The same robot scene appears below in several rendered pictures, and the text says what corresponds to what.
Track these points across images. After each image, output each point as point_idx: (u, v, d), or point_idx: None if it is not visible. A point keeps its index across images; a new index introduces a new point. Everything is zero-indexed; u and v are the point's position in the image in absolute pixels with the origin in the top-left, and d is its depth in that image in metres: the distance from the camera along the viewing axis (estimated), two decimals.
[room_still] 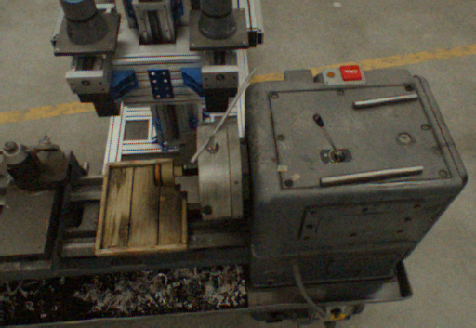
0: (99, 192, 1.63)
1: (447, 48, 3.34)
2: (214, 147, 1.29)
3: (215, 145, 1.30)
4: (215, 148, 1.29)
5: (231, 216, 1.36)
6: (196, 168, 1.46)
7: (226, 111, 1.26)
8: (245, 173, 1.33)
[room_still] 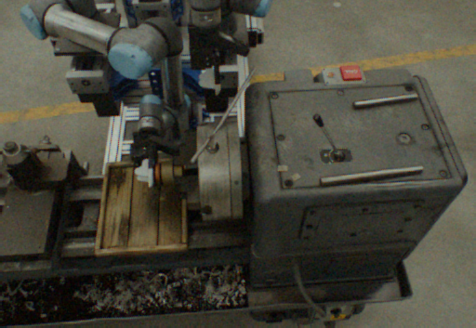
0: (99, 192, 1.63)
1: (447, 48, 3.34)
2: (214, 147, 1.29)
3: (215, 145, 1.30)
4: (215, 148, 1.29)
5: (231, 216, 1.36)
6: (196, 168, 1.46)
7: (226, 111, 1.26)
8: (245, 173, 1.33)
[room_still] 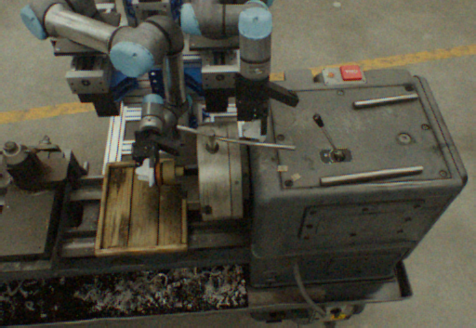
0: (99, 192, 1.63)
1: (447, 48, 3.34)
2: (211, 148, 1.29)
3: (215, 149, 1.29)
4: (212, 150, 1.29)
5: (231, 216, 1.36)
6: (196, 168, 1.46)
7: (240, 139, 1.22)
8: (245, 173, 1.33)
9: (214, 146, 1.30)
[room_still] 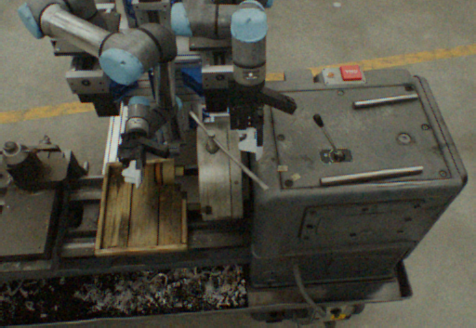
0: (99, 192, 1.63)
1: (447, 48, 3.34)
2: (210, 147, 1.29)
3: (213, 150, 1.29)
4: (210, 149, 1.29)
5: (231, 216, 1.36)
6: (196, 168, 1.46)
7: (231, 153, 1.20)
8: (245, 173, 1.33)
9: (215, 147, 1.30)
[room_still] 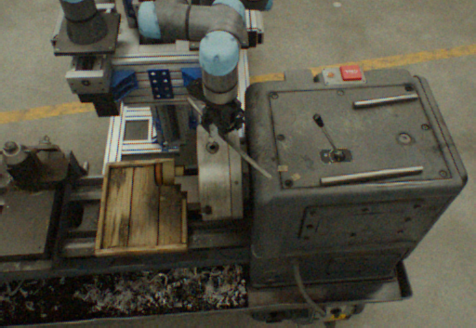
0: (99, 192, 1.63)
1: (447, 48, 3.34)
2: (208, 135, 1.23)
3: (213, 150, 1.29)
4: (210, 149, 1.29)
5: (231, 216, 1.36)
6: (196, 168, 1.46)
7: (231, 140, 1.14)
8: (245, 173, 1.33)
9: (215, 147, 1.30)
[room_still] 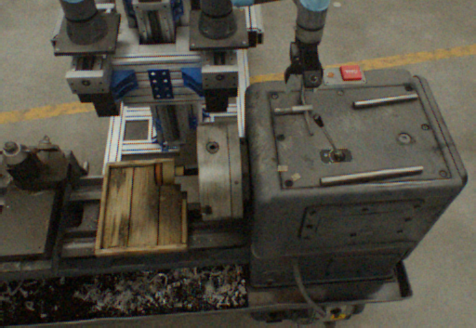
0: (99, 192, 1.63)
1: (447, 48, 3.34)
2: (285, 112, 1.34)
3: (213, 150, 1.29)
4: (210, 149, 1.29)
5: (231, 216, 1.36)
6: (196, 168, 1.46)
7: (304, 87, 1.39)
8: (245, 173, 1.33)
9: (215, 147, 1.30)
